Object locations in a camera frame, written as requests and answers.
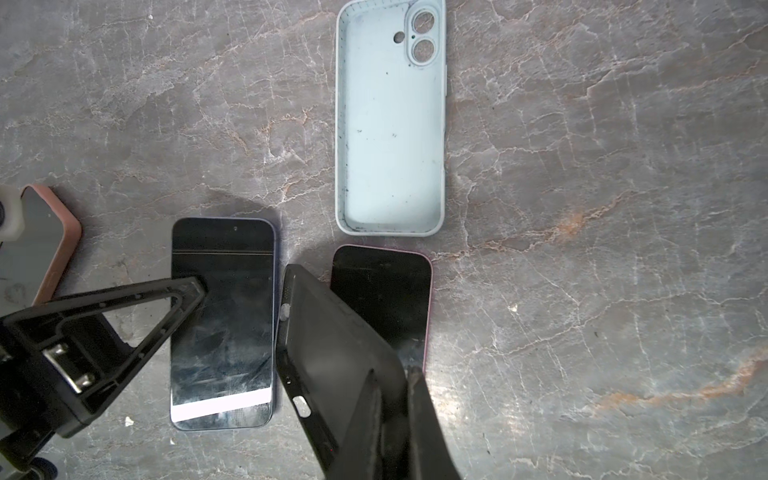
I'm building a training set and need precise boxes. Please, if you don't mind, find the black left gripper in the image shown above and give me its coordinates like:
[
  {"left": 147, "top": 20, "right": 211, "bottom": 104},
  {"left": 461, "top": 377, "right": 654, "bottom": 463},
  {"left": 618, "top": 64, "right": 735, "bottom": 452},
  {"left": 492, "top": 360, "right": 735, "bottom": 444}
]
[{"left": 1, "top": 277, "right": 206, "bottom": 474}]

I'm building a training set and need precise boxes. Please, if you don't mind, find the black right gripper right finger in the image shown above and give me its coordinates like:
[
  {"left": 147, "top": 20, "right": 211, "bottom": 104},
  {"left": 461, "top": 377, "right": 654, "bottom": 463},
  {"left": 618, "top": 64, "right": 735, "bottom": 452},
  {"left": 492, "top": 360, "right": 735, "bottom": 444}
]
[{"left": 407, "top": 367, "right": 461, "bottom": 480}]

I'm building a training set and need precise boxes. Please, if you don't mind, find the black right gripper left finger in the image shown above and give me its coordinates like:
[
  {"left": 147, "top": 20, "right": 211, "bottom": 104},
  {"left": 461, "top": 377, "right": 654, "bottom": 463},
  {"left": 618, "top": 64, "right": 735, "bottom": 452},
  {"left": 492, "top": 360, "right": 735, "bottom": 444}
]
[{"left": 326, "top": 371, "right": 383, "bottom": 480}]

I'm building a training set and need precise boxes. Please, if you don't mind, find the black phone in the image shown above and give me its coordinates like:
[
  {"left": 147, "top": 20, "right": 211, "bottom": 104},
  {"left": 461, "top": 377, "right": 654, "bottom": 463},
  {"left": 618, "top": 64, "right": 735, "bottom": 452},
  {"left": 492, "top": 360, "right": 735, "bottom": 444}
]
[{"left": 170, "top": 217, "right": 279, "bottom": 431}]

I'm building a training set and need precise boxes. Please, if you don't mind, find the black phone case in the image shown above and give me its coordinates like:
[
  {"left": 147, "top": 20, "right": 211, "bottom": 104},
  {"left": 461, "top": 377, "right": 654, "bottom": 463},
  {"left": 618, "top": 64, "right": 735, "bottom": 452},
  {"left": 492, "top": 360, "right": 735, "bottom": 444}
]
[{"left": 275, "top": 264, "right": 407, "bottom": 473}]

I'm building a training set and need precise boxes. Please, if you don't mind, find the light blue phone case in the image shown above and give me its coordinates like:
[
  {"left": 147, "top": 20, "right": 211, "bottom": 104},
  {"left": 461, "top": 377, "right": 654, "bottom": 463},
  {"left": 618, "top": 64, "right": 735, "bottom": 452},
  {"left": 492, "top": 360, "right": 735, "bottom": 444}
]
[{"left": 334, "top": 1, "right": 447, "bottom": 237}]

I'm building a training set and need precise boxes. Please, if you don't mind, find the phone in pink case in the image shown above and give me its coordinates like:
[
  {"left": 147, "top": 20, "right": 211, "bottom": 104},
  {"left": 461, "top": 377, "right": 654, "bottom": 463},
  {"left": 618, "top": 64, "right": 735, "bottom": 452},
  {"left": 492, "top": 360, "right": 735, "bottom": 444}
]
[{"left": 1, "top": 184, "right": 82, "bottom": 316}]

